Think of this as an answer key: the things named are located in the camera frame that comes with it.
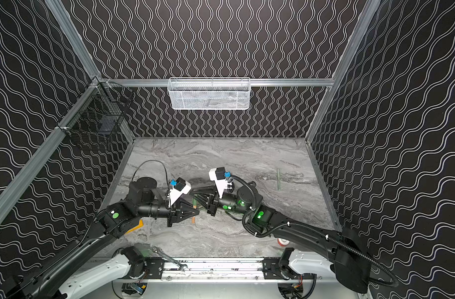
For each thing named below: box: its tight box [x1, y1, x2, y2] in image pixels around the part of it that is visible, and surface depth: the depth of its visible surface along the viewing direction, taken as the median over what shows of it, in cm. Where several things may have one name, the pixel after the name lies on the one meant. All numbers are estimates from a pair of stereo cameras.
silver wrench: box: [152, 246, 189, 272], surface depth 80 cm
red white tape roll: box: [276, 237, 290, 247], surface depth 81 cm
